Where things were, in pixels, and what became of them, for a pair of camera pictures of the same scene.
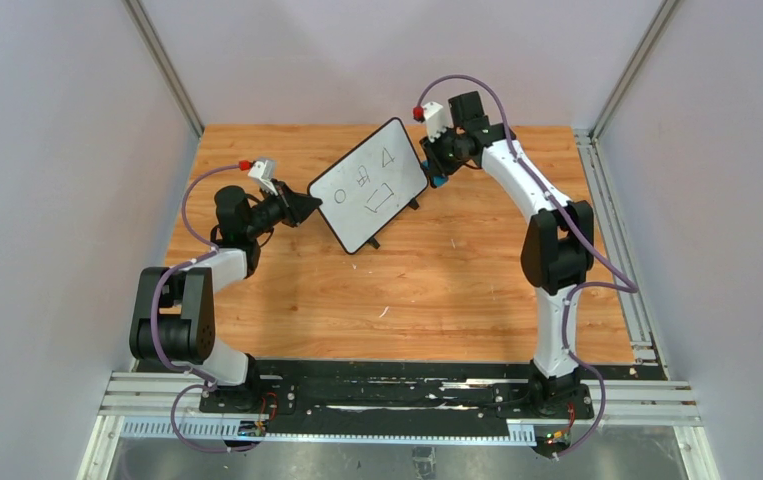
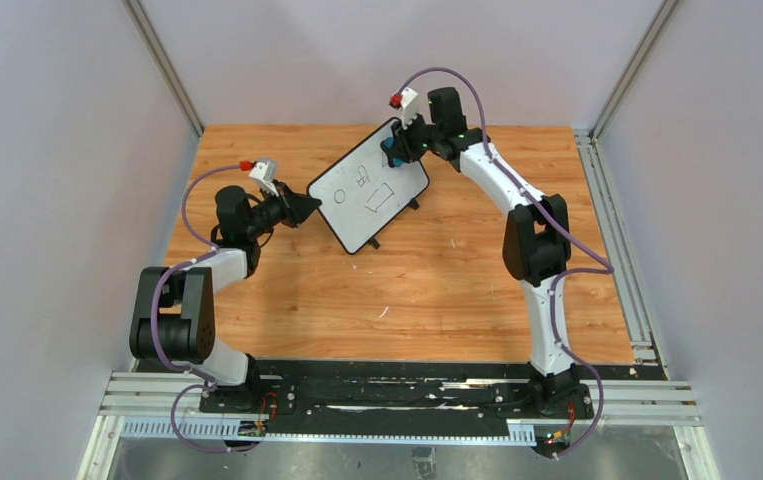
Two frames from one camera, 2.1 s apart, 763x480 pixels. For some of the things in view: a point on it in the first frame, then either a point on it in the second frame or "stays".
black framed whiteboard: x=370 y=190 stays
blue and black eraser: x=439 y=179 -> x=395 y=158
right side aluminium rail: x=643 y=341 stays
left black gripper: x=289 y=206 stays
